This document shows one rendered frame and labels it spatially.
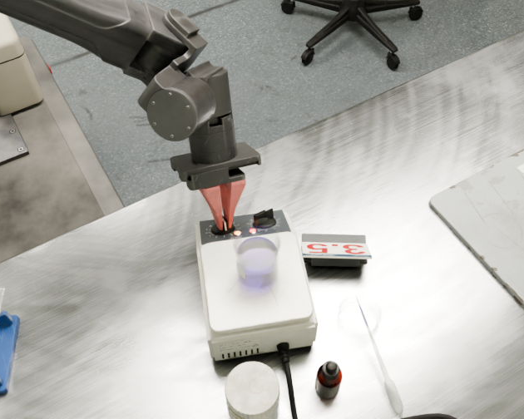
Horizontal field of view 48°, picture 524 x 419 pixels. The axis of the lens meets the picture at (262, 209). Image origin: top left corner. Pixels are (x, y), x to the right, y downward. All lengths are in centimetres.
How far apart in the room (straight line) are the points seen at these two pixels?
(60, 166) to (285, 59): 105
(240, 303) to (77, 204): 79
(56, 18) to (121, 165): 133
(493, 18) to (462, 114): 157
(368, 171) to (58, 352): 51
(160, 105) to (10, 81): 99
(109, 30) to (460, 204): 53
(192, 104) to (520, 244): 50
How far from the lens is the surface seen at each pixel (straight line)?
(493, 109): 107
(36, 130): 161
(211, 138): 71
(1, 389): 80
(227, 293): 70
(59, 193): 146
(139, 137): 203
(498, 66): 115
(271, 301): 69
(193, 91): 64
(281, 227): 78
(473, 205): 91
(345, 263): 81
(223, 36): 237
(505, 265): 87
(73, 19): 67
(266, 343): 72
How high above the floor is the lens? 146
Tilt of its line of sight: 54 degrees down
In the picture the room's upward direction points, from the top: 1 degrees counter-clockwise
